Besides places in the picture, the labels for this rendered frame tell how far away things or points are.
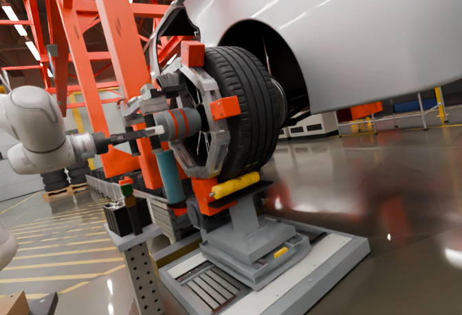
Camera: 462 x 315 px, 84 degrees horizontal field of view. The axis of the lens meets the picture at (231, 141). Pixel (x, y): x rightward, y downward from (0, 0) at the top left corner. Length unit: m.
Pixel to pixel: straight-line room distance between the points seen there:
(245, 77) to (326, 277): 0.90
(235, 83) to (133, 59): 0.85
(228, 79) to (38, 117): 0.62
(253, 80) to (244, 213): 0.66
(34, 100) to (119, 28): 1.08
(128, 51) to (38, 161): 1.01
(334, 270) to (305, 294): 0.19
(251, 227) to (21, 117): 1.05
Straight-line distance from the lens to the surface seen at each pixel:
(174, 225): 1.81
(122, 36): 1.74
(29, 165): 0.90
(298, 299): 1.17
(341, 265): 1.35
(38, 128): 0.78
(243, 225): 1.35
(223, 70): 1.04
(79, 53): 3.74
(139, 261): 1.36
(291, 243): 1.34
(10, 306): 1.20
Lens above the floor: 0.78
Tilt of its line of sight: 3 degrees down
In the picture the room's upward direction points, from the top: 14 degrees counter-clockwise
